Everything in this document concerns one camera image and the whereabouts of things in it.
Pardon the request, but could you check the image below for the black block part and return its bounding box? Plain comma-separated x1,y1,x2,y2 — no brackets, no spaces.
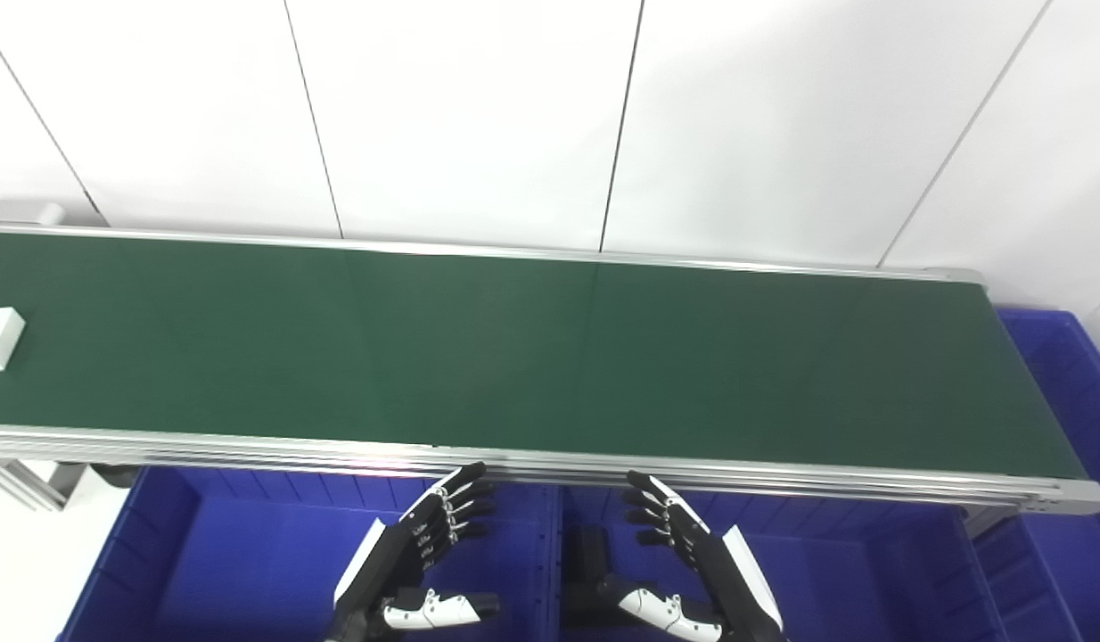
563,526,640,630

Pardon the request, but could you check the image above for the aluminium conveyor leg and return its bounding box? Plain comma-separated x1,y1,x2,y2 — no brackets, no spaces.
0,457,87,514
960,506,1023,539

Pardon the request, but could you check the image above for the green conveyor belt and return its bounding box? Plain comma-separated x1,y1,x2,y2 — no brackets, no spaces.
0,223,1100,516
0,230,1090,482

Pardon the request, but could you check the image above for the white square part round hole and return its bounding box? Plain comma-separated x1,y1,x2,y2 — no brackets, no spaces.
0,308,26,374

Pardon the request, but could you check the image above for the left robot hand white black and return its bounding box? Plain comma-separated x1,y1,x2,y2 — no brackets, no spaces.
323,462,500,642

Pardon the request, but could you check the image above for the blue plastic bin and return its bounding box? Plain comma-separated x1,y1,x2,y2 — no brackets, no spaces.
550,486,1006,642
965,308,1100,642
55,464,562,642

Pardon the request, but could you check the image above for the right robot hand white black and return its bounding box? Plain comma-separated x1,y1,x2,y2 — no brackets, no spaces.
617,470,787,642

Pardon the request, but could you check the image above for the grey conveyor motor housing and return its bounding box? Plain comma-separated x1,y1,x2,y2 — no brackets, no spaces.
0,201,65,226

